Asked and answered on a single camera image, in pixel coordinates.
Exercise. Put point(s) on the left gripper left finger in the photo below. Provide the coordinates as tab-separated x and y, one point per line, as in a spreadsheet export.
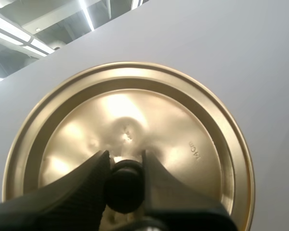
62	202

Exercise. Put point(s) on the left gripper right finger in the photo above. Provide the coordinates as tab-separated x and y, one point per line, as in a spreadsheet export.
173	197

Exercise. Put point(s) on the gold pot lid black knob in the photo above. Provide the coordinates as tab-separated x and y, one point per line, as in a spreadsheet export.
125	134

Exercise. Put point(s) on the ceiling light strip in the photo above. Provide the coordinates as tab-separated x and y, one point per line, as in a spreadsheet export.
21	38
88	14

